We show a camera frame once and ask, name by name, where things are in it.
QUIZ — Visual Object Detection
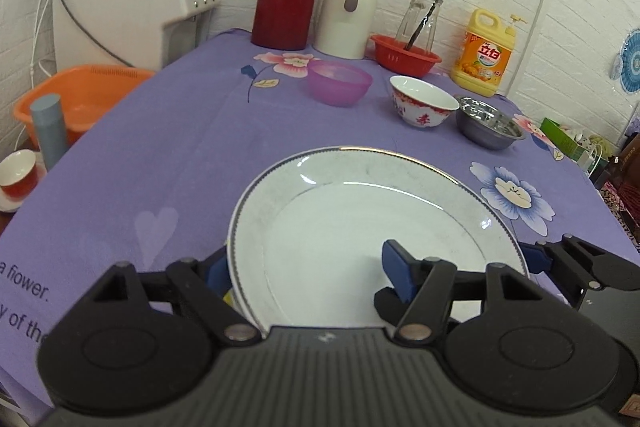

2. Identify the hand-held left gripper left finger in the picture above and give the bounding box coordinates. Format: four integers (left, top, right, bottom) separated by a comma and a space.
93, 248, 263, 342

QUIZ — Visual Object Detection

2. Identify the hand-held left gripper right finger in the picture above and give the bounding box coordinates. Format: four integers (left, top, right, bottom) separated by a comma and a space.
372, 239, 532, 342

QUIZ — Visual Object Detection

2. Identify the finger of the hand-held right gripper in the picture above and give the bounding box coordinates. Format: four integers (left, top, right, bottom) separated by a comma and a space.
521, 234, 640, 308

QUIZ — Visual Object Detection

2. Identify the white plate with grey rim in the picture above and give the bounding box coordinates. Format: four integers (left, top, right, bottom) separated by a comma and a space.
226, 146, 530, 333

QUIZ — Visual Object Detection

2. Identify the dark patterned box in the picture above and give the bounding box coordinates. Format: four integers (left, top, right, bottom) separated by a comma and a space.
598, 133, 640, 253

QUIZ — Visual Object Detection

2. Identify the green cardboard box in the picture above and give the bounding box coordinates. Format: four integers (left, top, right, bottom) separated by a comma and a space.
539, 117, 591, 164

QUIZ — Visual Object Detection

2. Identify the purple floral tablecloth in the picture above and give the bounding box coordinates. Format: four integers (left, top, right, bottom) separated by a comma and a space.
0, 27, 640, 410

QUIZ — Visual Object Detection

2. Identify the stainless steel bowl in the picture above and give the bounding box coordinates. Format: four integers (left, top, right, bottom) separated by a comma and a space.
454, 95, 527, 151

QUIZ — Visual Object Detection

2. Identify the white bowl with red pattern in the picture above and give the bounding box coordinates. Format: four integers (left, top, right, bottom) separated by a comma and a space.
389, 75, 460, 128

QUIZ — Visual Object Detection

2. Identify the purple plastic bowl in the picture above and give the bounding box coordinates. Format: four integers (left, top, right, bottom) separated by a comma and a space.
306, 60, 374, 108

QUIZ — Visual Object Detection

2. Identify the yellow detergent bottle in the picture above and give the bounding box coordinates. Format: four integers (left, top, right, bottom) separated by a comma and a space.
450, 8, 529, 97

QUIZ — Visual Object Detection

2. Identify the red plastic basket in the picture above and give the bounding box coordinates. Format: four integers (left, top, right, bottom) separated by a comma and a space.
370, 34, 443, 78

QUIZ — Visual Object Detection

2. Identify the grey cylinder bottle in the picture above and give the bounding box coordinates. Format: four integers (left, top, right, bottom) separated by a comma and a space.
29, 94, 69, 172

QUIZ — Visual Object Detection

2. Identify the orange plastic basin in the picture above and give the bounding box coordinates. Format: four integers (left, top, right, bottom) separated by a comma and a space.
13, 65, 156, 150

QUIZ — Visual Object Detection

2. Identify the red and white cup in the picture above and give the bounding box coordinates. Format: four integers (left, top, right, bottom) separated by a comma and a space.
0, 149, 40, 200

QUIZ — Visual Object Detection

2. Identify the dark straw brush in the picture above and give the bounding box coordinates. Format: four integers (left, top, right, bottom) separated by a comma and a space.
405, 0, 446, 52

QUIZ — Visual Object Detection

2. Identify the clear glass jar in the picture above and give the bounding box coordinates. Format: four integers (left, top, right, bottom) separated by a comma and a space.
395, 0, 444, 52

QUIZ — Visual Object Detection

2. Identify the white thermos jug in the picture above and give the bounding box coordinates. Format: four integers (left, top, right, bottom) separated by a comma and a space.
314, 0, 377, 60

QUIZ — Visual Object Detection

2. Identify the blue round wall decoration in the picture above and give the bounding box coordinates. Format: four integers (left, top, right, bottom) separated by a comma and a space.
609, 27, 640, 94

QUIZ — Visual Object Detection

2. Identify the grey hose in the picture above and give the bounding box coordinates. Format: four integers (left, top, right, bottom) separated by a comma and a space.
51, 0, 166, 70

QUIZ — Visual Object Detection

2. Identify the white thin cable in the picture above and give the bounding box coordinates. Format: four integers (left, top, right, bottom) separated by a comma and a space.
29, 0, 57, 80

